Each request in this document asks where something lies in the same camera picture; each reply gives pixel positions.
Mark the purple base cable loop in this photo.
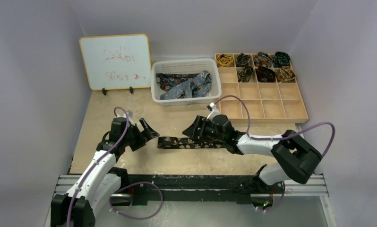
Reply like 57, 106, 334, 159
109, 182, 163, 220

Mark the white whiteboard orange frame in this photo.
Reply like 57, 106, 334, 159
79, 34, 151, 91

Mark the wooden compartment tray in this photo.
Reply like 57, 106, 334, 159
214, 52, 309, 123

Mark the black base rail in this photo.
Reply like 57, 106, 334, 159
109, 167, 284, 207

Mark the brown patterned rolled tie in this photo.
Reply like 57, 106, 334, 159
253, 52, 272, 68

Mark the white plastic basket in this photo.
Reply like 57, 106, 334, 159
151, 58, 222, 106

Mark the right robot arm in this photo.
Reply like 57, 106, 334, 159
182, 114, 322, 192

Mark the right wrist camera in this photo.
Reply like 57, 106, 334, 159
207, 103, 221, 121

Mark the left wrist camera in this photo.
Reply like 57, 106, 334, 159
124, 110, 135, 125

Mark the grey blue patterned tie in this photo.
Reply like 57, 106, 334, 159
160, 70, 212, 100

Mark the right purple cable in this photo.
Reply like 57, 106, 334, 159
213, 95, 336, 159

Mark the orange brown rolled tie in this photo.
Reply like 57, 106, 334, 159
276, 66, 296, 83

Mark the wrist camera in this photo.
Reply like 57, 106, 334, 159
207, 103, 221, 121
124, 110, 135, 125

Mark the aluminium rail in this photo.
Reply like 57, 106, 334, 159
53, 175, 329, 196

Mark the yellow rolled tie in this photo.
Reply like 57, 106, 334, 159
216, 53, 234, 68

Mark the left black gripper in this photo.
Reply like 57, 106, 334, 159
122, 118, 158, 151

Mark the dark olive rolled tie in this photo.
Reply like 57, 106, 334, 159
236, 53, 251, 67

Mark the dark green rolled tie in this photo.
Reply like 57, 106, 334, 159
272, 52, 291, 68

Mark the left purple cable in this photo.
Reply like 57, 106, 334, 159
66, 106, 130, 227

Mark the black floral tie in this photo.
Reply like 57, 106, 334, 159
157, 137, 234, 150

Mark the dark colourful patterned tie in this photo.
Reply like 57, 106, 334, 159
155, 73, 197, 92

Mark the dark maroon rolled tie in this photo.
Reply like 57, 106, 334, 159
255, 67, 276, 83

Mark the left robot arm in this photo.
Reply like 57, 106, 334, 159
50, 115, 159, 227

